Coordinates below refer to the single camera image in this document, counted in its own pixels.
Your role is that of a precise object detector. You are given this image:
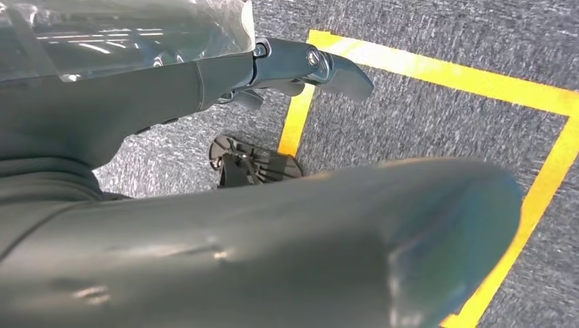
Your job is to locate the yellow floor tape square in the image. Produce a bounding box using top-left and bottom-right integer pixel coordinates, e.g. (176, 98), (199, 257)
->
(277, 29), (579, 328)

